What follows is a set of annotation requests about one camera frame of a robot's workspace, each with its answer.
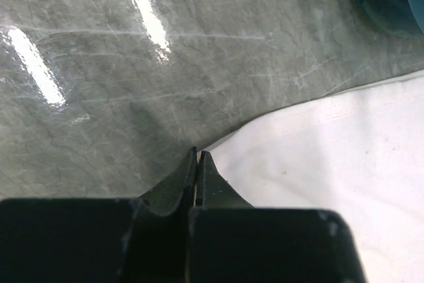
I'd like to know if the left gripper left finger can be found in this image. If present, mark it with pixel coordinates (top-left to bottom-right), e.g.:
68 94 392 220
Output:
1 149 197 282

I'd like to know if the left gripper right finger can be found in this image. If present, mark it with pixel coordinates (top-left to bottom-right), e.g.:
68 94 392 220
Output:
187 151 366 282

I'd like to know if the cream white t-shirt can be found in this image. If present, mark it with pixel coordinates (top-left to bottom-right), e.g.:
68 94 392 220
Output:
208 72 423 282

